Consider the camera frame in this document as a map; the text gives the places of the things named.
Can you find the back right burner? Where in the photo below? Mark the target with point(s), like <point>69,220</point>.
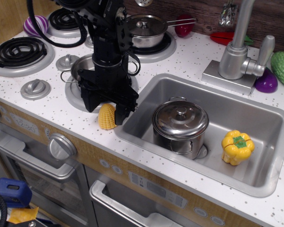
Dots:
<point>160,52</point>

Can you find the red toy pepper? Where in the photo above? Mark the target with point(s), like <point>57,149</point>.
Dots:
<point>183,29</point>

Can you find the yellow toy bell pepper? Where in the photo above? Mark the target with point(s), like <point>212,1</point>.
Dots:
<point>237,147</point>

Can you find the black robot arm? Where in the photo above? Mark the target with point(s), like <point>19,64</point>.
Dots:
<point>114,62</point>

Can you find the hanging silver utensil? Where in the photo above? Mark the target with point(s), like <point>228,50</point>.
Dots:
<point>228,14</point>

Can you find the silver toy faucet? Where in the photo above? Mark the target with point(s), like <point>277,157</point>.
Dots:
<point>236,71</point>

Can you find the steel saucepan with lid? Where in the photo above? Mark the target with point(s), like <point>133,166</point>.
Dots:
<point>149,30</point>

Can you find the front left black burner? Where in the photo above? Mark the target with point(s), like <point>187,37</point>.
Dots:
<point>24,56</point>

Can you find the silver stove knob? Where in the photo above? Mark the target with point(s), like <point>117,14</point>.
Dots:
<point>35,89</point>
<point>65,62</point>

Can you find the blue clamp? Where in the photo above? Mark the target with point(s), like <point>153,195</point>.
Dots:
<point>15,193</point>

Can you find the silver oven door handle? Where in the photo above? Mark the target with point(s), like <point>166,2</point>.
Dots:
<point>15,149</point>

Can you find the yellow toy corn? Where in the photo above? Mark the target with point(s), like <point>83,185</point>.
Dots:
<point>106,117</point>

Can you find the silver oven dial knob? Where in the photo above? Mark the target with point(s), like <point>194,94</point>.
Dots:
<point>60,147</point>

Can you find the silver dishwasher door handle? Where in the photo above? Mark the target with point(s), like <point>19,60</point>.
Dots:
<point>115,213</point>

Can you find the green toy bitter gourd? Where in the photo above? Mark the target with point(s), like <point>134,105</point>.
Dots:
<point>277,65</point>

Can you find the back left black burner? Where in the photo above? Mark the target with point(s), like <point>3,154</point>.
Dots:
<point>62,24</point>

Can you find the small steel two-handled pan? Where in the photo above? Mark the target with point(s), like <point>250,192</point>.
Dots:
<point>86,63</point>

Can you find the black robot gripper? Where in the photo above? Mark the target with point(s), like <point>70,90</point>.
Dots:
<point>109,83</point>

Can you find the steel pot with lid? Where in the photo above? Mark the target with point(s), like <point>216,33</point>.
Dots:
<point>179,126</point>

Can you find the red toy chili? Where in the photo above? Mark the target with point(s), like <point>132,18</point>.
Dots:
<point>226,37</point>

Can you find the purple white striped toy onion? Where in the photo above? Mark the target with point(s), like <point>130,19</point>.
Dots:
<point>29,28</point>

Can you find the silver stove knob front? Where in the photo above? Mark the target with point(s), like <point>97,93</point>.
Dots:
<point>35,89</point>

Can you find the purple toy eggplant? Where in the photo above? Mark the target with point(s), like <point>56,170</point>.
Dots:
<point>267,83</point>

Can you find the black burner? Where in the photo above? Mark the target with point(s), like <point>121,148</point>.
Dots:
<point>62,24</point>
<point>24,56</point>

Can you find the front right burner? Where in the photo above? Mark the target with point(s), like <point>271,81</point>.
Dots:
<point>73,93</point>

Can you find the silver stove knob middle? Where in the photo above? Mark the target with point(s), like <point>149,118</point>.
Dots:
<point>65,62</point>

